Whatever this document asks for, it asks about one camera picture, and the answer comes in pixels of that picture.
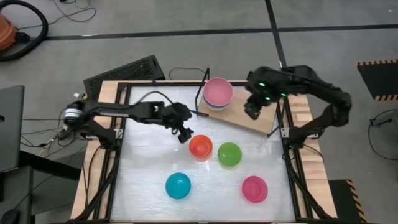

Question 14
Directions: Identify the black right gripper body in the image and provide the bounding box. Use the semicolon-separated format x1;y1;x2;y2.
244;79;279;110

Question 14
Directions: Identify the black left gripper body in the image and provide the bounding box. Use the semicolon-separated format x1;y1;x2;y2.
161;101;193;133

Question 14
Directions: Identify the small orange plastic bowl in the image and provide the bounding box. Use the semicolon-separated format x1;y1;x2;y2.
188;134;213;159

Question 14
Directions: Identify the large white bowl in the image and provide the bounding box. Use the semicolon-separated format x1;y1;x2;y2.
205;103;231;112

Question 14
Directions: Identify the large grey-blue bowl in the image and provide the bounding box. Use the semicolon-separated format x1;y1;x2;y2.
203;98;233;110

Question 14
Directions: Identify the large pink bowl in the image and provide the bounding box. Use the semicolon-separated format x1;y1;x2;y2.
203;77;234;106

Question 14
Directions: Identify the small green plastic bowl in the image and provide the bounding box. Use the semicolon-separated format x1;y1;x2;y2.
217;142;243;167

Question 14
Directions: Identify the small magenta plastic bowl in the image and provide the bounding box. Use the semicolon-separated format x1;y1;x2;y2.
241;175;269;204

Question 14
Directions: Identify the small teal plastic bowl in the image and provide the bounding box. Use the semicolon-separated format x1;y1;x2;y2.
165;172;192;200

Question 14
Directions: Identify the black keyboard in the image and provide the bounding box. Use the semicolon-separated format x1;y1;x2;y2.
83;54;166;100

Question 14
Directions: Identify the black mat with hazard stripes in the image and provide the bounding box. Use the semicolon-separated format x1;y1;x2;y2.
356;59;398;102
328;179;368;224

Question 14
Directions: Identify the grey power brick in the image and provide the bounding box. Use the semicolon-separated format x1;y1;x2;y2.
369;110;398;128

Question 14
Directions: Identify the orange vacuum cleaner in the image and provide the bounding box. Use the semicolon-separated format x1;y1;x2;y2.
0;12;19;52

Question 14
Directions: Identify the wooden shelf with black frame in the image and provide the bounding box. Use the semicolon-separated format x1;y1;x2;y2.
194;67;282;138

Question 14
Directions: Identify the black aluminium table frame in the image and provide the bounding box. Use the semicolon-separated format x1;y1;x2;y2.
70;80;340;224

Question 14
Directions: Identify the black cable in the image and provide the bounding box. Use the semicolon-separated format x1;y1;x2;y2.
169;66;208;81

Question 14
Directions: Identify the black vacuum hose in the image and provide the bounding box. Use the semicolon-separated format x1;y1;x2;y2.
0;0;50;62

